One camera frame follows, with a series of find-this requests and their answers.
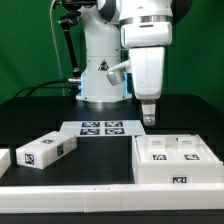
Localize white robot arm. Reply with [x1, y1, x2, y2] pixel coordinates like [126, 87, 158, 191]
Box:
[77, 0, 193, 126]

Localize white U-shaped obstacle frame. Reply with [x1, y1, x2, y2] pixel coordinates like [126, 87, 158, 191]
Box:
[0, 145, 224, 214]

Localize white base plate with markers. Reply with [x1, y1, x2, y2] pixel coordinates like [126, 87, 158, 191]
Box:
[60, 120, 145, 137]

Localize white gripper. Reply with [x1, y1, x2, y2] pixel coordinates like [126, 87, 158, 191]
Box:
[129, 47, 165, 126]

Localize white cabinet top block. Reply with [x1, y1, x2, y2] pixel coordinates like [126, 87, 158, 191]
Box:
[16, 131, 77, 169]

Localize white cabinet body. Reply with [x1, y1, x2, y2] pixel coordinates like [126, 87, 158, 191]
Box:
[132, 135, 224, 184]

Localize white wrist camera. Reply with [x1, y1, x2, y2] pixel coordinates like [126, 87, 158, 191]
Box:
[107, 60, 131, 86]

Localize black cables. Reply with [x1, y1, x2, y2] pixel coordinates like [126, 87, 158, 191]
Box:
[13, 77, 82, 98]

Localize white cabinet door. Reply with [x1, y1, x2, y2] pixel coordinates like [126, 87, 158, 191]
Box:
[175, 135, 217, 163]
[136, 135, 175, 162]

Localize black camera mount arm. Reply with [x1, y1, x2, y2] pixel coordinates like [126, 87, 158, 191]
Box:
[54, 0, 101, 79]

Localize white cable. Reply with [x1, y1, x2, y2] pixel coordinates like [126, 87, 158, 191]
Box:
[49, 0, 66, 97]

